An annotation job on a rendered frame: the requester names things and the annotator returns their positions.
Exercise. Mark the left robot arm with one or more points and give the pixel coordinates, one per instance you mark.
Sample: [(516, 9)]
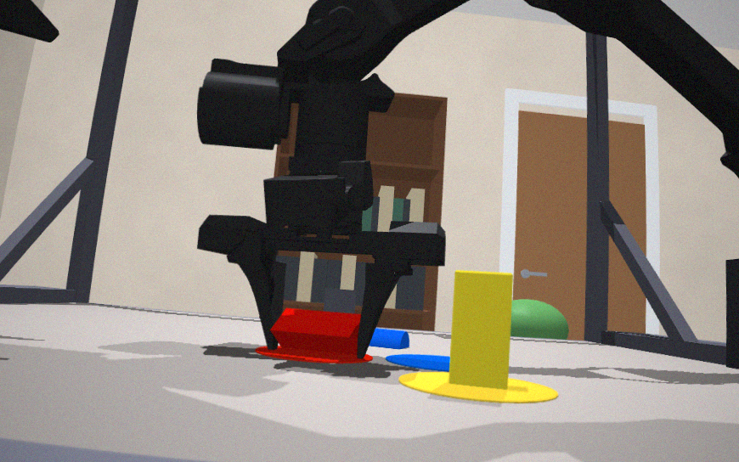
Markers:
[(342, 41)]

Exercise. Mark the yellow block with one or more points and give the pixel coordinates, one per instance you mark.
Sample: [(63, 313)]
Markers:
[(481, 329)]

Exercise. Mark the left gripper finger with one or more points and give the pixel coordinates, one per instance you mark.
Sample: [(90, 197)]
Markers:
[(380, 280), (267, 281)]

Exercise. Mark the red circle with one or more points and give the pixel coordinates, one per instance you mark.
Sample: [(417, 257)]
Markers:
[(311, 356)]

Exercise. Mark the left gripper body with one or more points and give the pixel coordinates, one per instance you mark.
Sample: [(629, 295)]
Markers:
[(409, 243)]

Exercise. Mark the blue circle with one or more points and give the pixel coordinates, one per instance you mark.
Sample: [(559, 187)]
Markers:
[(431, 362)]

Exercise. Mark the yellow circle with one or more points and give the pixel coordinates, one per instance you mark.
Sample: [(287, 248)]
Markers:
[(519, 391)]

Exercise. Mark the blue half-round block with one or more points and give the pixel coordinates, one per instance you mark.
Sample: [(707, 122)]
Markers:
[(394, 339)]

